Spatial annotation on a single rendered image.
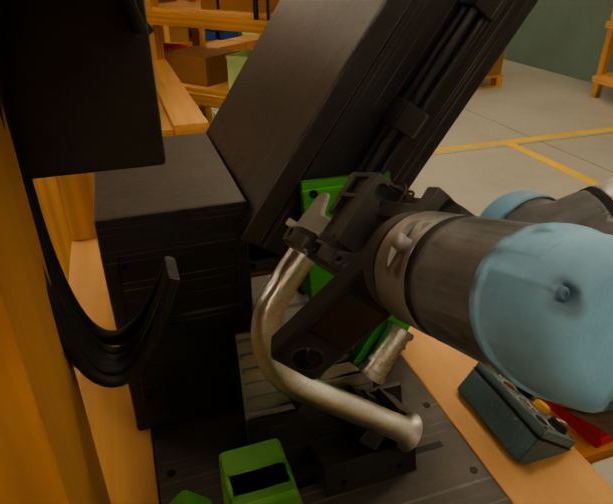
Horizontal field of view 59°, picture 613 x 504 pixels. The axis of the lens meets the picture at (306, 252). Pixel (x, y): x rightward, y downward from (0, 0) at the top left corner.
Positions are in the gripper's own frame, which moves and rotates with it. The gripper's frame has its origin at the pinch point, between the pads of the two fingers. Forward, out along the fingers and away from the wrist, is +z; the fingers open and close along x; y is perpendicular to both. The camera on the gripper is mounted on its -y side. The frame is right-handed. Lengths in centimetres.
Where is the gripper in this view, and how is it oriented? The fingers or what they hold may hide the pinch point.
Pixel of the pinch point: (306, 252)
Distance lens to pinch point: 54.2
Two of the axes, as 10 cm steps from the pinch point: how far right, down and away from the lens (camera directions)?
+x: -7.8, -5.1, -3.5
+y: 5.3, -8.5, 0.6
